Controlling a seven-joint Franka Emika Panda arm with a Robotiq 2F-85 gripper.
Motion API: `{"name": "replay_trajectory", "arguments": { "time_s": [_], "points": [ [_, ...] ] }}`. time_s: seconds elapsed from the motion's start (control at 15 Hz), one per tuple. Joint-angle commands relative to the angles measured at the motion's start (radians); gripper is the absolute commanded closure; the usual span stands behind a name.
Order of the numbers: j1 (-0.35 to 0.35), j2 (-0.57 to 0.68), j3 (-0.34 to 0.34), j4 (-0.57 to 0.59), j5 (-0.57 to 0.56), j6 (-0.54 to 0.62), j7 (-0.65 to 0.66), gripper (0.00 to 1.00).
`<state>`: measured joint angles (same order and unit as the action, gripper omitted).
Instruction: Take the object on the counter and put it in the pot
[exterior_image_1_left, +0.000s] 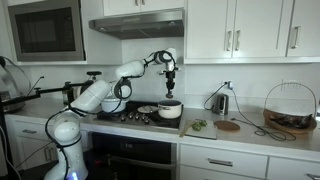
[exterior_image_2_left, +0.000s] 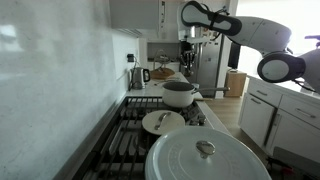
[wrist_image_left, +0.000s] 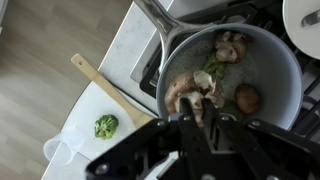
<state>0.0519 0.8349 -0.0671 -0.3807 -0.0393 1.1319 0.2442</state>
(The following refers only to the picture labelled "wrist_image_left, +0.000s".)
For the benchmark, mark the small green broccoli floret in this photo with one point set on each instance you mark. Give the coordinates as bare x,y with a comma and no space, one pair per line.
215,68

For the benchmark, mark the white cutting board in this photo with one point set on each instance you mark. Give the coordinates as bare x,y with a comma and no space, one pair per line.
90,106

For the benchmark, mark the black gas cooktop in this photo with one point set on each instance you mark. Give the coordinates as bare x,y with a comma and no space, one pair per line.
310,86

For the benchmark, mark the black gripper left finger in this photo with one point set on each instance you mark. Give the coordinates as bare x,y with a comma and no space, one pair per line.
193,146

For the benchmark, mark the large brown mushroom cap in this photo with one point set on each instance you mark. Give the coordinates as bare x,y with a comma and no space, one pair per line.
181,88

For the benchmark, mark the brown mushroom piece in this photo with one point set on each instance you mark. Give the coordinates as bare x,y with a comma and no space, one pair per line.
240,46

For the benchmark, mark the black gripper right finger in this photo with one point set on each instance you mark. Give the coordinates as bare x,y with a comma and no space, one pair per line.
240,150

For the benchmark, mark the whole brown mushroom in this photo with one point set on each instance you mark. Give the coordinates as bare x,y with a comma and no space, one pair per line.
247,98

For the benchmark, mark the wooden spatula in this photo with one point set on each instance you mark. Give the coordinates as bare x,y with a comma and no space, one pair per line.
100,81

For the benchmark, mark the pale sliced mushroom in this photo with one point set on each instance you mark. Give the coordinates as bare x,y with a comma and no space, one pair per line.
226,53

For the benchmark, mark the round green broccoli floret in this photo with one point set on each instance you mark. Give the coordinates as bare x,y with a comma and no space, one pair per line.
106,126

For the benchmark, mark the clear plastic cup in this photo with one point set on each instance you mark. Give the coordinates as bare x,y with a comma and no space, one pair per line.
60,150

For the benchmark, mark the pale cut mushroom half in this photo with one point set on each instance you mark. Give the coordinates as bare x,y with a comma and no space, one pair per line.
205,81

